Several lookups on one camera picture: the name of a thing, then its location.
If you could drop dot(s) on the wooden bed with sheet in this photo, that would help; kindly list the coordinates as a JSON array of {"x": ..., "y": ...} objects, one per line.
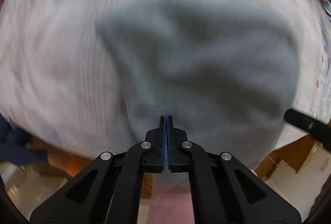
[{"x": 64, "y": 45}]

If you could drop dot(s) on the wooden bed frame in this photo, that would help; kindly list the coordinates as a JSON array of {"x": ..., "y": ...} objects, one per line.
[{"x": 297, "y": 159}]

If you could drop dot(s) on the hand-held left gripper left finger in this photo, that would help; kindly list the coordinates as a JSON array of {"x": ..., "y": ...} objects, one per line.
[{"x": 121, "y": 177}]

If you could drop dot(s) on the person's pink clothing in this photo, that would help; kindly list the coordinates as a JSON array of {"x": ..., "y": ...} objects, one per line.
[{"x": 173, "y": 206}]

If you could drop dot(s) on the dark blue clothes pile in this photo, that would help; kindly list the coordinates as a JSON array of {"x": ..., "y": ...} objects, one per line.
[{"x": 15, "y": 143}]

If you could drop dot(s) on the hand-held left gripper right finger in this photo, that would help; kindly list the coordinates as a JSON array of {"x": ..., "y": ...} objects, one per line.
[{"x": 209, "y": 177}]

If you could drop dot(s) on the teal striped pillow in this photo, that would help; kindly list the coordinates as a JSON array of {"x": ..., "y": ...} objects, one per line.
[{"x": 327, "y": 8}]

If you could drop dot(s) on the grey zip hoodie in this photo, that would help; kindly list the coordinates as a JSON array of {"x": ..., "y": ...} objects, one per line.
[{"x": 201, "y": 66}]

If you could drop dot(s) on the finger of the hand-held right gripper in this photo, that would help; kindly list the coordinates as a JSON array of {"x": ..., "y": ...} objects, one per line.
[{"x": 307, "y": 123}]

